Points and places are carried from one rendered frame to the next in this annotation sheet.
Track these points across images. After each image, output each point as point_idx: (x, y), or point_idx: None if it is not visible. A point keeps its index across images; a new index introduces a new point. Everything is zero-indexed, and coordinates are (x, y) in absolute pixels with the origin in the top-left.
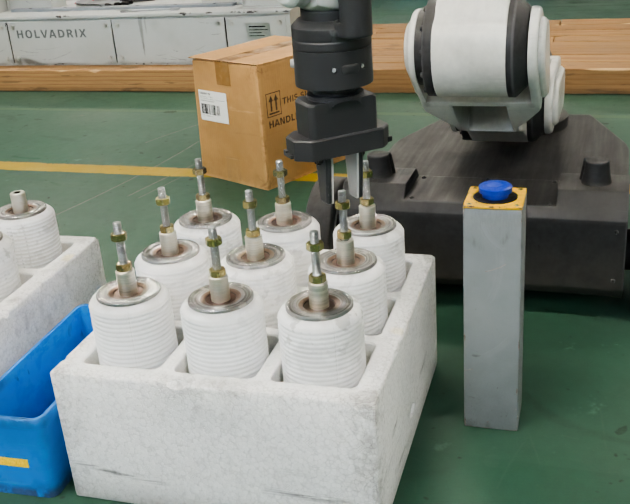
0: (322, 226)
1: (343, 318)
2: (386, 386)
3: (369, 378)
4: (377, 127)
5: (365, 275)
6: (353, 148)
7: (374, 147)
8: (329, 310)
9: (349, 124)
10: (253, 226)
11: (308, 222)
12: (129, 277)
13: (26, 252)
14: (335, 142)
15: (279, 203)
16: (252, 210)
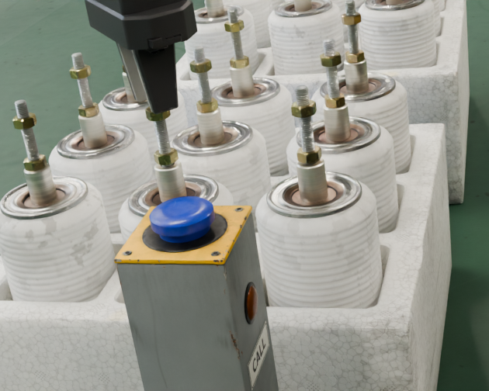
0: None
1: (1, 218)
2: (5, 330)
3: (3, 306)
4: (124, 15)
5: (127, 218)
6: (109, 30)
7: (122, 43)
8: (21, 205)
9: None
10: (201, 97)
11: (324, 149)
12: (125, 80)
13: (363, 47)
14: (96, 11)
15: (324, 102)
16: (197, 75)
